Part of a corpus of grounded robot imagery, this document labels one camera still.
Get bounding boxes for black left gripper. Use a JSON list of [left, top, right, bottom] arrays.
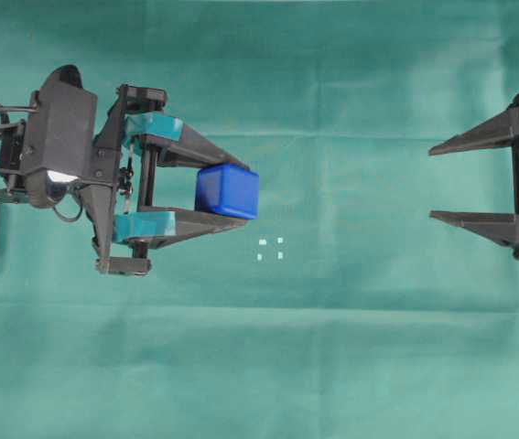
[[78, 84, 250, 274]]

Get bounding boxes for blue block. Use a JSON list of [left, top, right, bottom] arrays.
[[195, 164, 259, 220]]

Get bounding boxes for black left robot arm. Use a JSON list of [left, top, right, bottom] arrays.
[[0, 80, 259, 276]]

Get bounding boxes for white tape marks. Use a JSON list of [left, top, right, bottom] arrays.
[[255, 236, 286, 262]]

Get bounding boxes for green table cloth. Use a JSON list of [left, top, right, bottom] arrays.
[[0, 1, 519, 438]]

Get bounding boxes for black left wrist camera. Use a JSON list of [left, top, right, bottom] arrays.
[[19, 64, 97, 209]]

